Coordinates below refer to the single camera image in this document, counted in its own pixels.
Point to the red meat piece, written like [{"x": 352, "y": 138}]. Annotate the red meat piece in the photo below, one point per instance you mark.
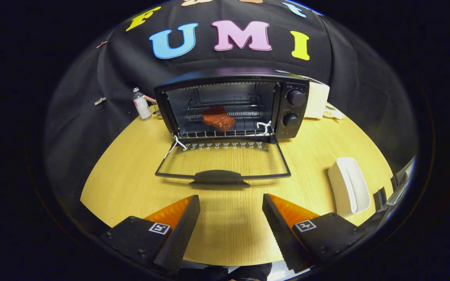
[{"x": 218, "y": 119}]

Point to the black toaster oven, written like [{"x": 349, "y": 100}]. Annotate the black toaster oven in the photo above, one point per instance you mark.
[{"x": 295, "y": 105}]

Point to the white rectangular dish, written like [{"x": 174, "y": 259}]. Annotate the white rectangular dish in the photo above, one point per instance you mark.
[{"x": 342, "y": 187}]

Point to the pink cloth clip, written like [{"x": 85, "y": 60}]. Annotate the pink cloth clip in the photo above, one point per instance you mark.
[{"x": 101, "y": 44}]

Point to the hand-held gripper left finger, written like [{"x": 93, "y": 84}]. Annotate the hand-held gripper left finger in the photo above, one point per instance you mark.
[{"x": 178, "y": 238}]

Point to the clear plastic bottle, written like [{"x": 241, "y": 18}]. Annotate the clear plastic bottle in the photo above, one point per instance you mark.
[{"x": 142, "y": 107}]

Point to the silver cloth clip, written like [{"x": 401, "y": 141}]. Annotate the silver cloth clip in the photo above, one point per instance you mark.
[{"x": 100, "y": 101}]

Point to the small glass container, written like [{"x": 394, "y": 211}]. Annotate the small glass container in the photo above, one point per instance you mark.
[{"x": 157, "y": 112}]

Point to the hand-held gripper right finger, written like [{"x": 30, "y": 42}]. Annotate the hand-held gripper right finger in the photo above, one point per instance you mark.
[{"x": 281, "y": 234}]

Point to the white divided bean dish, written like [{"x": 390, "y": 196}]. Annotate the white divided bean dish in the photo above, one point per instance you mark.
[{"x": 333, "y": 113}]

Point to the white box appliance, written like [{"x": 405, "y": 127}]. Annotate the white box appliance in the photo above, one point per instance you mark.
[{"x": 316, "y": 99}]

